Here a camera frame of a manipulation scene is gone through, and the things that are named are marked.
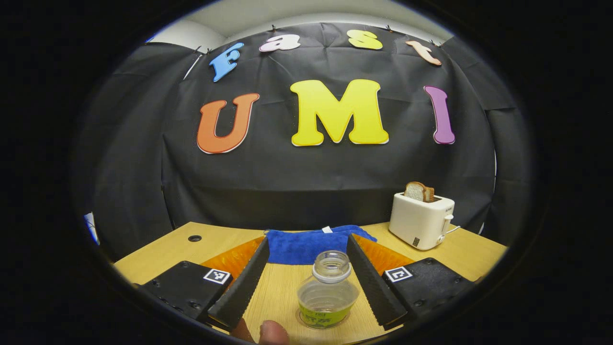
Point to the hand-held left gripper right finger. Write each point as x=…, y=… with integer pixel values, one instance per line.
x=371, y=287

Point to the light bread slice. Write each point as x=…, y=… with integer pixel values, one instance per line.
x=414, y=191

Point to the blue towel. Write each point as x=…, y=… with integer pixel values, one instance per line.
x=297, y=247

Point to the brown bread slice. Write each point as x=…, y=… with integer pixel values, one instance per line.
x=429, y=194

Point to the white toaster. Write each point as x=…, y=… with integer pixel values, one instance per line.
x=416, y=220

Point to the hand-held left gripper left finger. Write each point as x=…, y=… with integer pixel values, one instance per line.
x=246, y=285

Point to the green label water bottle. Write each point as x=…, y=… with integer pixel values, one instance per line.
x=328, y=302

